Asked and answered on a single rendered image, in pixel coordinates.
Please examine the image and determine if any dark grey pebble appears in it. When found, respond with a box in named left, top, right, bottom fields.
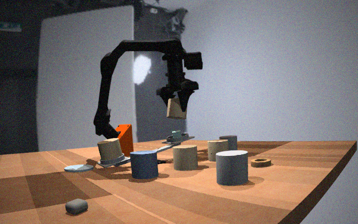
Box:
left=65, top=199, right=88, bottom=215

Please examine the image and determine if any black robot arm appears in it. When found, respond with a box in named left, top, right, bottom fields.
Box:
left=93, top=37, right=203, bottom=139

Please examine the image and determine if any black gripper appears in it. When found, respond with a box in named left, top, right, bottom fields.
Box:
left=156, top=69, right=199, bottom=111

